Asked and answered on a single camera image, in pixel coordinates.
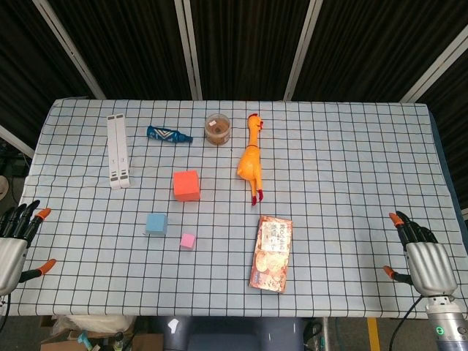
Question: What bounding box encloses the orange foam cube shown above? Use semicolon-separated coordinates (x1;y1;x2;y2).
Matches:
173;170;201;203

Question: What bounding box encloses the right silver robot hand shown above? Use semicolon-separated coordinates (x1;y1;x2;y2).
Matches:
382;211;458;297

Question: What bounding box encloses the clear jar of rubber bands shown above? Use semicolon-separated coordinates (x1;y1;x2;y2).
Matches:
204;113;232;146

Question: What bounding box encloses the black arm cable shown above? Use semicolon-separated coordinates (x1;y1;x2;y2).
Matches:
0;294;10;332
388;297;426;351

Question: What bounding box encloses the white folding stand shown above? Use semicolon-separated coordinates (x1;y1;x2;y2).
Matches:
106;113;131;191

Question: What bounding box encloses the grey robot torso base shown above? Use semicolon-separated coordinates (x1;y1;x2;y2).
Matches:
162;316;305;351

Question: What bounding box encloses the orange cookie box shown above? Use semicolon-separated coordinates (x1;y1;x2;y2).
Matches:
249;215;294;295

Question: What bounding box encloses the light blue foam cube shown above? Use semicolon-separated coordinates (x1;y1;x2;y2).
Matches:
146;213;169;237

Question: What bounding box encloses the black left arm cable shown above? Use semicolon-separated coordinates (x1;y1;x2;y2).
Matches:
0;294;10;332

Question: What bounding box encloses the blue plastic packet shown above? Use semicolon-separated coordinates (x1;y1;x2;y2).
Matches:
146;125;194;145

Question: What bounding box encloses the brown cardboard box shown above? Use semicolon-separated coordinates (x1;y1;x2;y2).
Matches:
39;316;165;351

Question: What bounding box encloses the double white partition frame post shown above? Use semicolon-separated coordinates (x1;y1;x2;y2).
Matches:
173;0;204;101

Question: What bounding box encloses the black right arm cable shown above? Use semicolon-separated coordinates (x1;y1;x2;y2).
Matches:
388;297;426;351

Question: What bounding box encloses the yellow rubber chicken toy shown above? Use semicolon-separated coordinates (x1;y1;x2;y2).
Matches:
236;113;265;206

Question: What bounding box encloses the white plastic bag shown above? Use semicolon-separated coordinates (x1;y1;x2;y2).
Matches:
54;314;137;336

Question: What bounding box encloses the checkered white tablecloth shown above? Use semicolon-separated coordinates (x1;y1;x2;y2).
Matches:
0;97;468;320

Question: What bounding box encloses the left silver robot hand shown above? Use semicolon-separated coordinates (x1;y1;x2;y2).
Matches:
0;200;58;297

